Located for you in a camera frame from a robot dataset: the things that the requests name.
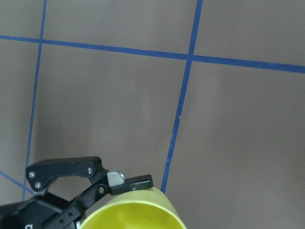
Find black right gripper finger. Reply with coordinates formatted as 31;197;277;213
26;156;153;229

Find yellow plastic cup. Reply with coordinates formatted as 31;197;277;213
80;187;186;229

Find brown paper table mat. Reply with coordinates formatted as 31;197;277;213
0;0;305;229

